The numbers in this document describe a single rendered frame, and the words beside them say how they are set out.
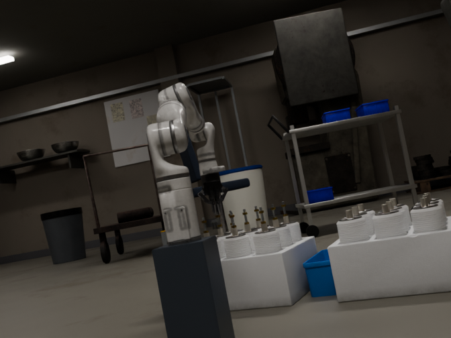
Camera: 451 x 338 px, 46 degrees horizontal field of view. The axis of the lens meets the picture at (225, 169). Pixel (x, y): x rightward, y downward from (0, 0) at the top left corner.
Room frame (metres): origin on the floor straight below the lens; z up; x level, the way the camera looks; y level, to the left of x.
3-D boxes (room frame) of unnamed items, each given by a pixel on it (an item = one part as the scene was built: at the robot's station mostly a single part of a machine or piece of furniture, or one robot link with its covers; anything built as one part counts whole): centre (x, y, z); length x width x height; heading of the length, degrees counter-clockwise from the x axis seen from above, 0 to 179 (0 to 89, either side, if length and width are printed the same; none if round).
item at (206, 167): (2.08, 0.06, 0.53); 0.11 x 0.09 x 0.06; 19
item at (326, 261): (1.98, -0.31, 0.06); 0.30 x 0.11 x 0.12; 157
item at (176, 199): (1.43, 0.14, 0.39); 0.09 x 0.09 x 0.17; 77
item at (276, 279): (2.05, -0.04, 0.09); 0.39 x 0.39 x 0.18; 64
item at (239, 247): (1.94, 0.01, 0.16); 0.10 x 0.10 x 0.18
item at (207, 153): (2.10, 0.06, 0.63); 0.09 x 0.07 x 0.15; 79
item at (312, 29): (7.06, -1.29, 1.31); 1.35 x 1.20 x 2.63; 77
